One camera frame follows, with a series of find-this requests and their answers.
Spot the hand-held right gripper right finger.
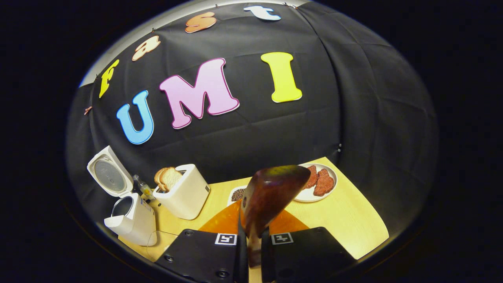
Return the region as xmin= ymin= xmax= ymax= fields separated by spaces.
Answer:
xmin=261 ymin=209 xmax=356 ymax=283

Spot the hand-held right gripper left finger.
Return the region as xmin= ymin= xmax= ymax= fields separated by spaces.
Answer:
xmin=155 ymin=200 xmax=249 ymax=283

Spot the brown wooden spoon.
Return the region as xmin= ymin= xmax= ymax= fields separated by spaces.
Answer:
xmin=240 ymin=165 xmax=311 ymax=268

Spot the white rice cooker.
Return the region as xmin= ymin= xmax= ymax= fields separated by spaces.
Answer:
xmin=87 ymin=145 xmax=158 ymax=246

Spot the white round plate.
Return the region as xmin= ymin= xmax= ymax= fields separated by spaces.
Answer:
xmin=293 ymin=163 xmax=338 ymax=203

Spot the white toaster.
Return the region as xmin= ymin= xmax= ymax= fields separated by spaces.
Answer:
xmin=152 ymin=164 xmax=211 ymax=220

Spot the white divided grain dish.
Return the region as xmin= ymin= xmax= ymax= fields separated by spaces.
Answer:
xmin=227 ymin=186 xmax=248 ymax=207

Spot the red meat slice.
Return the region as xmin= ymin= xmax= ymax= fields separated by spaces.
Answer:
xmin=303 ymin=165 xmax=318 ymax=190
xmin=313 ymin=169 xmax=335 ymax=197

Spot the toasted bread slice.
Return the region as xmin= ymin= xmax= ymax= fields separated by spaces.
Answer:
xmin=154 ymin=167 xmax=169 ymax=192
xmin=159 ymin=167 xmax=183 ymax=192

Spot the clear glass bottle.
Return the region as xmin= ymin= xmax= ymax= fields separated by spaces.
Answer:
xmin=132 ymin=175 xmax=156 ymax=202

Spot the black backdrop cloth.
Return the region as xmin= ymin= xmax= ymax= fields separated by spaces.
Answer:
xmin=66 ymin=2 xmax=439 ymax=236

